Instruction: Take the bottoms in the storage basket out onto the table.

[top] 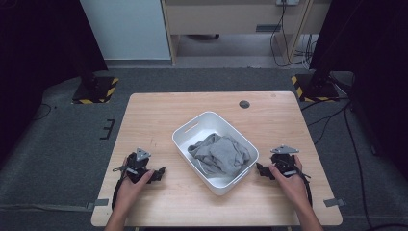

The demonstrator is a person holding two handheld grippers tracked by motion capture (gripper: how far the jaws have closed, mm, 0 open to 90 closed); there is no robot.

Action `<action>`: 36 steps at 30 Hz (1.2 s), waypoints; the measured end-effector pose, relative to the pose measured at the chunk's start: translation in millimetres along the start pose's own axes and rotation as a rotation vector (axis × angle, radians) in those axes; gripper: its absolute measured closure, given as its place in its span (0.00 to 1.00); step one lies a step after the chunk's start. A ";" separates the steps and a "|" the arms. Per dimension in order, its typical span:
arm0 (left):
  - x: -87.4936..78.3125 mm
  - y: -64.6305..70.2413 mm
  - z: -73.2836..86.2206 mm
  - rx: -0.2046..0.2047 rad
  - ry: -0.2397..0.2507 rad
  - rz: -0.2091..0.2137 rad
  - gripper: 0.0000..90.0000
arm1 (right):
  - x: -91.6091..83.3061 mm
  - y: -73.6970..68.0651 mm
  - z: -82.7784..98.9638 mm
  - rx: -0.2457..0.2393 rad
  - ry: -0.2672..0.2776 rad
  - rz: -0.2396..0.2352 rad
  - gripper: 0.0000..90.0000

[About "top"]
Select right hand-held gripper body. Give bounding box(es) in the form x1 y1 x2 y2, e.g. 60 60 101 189
269 144 300 177

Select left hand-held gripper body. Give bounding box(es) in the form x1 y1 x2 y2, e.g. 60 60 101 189
123 147 152 185

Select grey shorts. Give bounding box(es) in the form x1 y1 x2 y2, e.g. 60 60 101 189
187 132 252 178

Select white plastic basket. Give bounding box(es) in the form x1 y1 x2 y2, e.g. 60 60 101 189
171 111 260 196

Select person's left hand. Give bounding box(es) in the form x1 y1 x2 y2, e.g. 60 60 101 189
114 158 156 210

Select person's right hand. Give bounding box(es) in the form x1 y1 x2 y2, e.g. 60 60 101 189
268 155 311 211

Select black floor tape mark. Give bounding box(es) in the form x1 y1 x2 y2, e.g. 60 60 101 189
99 118 116 141

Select grey tape strip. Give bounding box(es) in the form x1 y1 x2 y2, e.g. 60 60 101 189
86 198 110 211
322 197 347 208

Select black stand with striped base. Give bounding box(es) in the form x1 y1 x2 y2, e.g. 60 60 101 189
71 57 119 105
291 64 341 103

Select dark grey desk label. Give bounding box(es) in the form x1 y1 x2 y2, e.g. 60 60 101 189
255 23 282 33

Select white cabinet panel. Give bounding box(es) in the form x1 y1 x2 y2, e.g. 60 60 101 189
79 0 171 61

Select black curtain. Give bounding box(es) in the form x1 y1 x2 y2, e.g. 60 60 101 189
309 0 408 181
0 0 109 162

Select light wooden desk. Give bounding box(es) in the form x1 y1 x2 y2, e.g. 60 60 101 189
160 0 331 66

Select left hand-held gripper cable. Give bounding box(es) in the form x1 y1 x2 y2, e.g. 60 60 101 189
111 165 129 211

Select hand-held gripper cable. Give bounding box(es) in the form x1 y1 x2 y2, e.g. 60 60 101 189
296 169 314 208
111 165 129 211

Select right hand-held gripper cable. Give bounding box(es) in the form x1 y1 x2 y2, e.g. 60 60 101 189
296 169 314 208

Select long black floor cable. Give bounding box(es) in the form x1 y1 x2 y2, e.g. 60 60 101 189
343 105 408 231

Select thin black floor cable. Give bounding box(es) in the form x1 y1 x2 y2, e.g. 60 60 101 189
32 103 52 121

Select bundle of cables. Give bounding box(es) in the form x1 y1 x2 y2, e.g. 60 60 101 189
294 33 319 70

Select black hanging cable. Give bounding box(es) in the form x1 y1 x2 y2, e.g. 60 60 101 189
269 0 309 68

